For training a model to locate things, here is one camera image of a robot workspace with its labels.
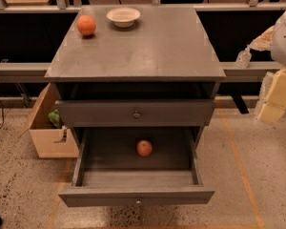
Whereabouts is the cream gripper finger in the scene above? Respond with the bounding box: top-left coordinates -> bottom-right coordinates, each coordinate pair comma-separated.
256,68 -> 286,124

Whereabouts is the red apple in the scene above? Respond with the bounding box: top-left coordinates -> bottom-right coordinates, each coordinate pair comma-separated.
136,140 -> 153,156

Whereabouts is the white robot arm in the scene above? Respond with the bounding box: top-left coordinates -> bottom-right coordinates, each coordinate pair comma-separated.
249,11 -> 286,124

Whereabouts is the grey wooden drawer cabinet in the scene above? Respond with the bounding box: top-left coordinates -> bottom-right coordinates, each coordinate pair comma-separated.
46,6 -> 225,140

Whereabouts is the open grey middle drawer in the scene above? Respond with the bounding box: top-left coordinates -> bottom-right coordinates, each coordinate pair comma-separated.
59,127 -> 215,207

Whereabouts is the closed grey top drawer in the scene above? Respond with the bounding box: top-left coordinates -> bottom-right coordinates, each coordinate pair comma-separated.
55,99 -> 215,127

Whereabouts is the grey metal railing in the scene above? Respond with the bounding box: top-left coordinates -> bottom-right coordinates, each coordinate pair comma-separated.
0,61 -> 283,83

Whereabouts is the clear sanitizer pump bottle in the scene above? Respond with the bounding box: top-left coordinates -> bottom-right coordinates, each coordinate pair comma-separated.
235,48 -> 252,69

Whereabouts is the white ceramic bowl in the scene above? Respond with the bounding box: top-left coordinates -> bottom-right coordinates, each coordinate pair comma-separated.
107,8 -> 141,28

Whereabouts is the orange fruit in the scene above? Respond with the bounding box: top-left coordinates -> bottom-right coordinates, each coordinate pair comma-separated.
76,15 -> 96,36

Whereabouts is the green object in box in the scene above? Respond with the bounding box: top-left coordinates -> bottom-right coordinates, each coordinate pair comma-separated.
48,109 -> 61,129

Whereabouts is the cardboard box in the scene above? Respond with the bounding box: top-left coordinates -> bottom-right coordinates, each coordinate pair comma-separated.
20,84 -> 79,158

